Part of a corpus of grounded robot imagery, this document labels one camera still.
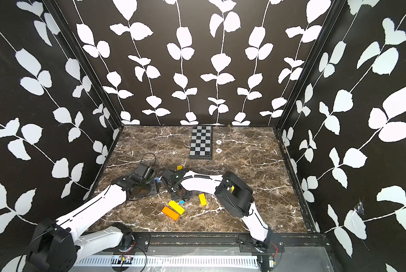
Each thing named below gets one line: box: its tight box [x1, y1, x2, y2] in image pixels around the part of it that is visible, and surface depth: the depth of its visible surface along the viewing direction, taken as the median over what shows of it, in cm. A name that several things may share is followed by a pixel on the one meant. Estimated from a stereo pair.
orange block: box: [161, 206, 180, 221], surface depth 84 cm
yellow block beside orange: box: [167, 200, 185, 216], surface depth 85 cm
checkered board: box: [189, 125, 213, 160], surface depth 109 cm
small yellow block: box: [198, 193, 207, 207], surface depth 89 cm
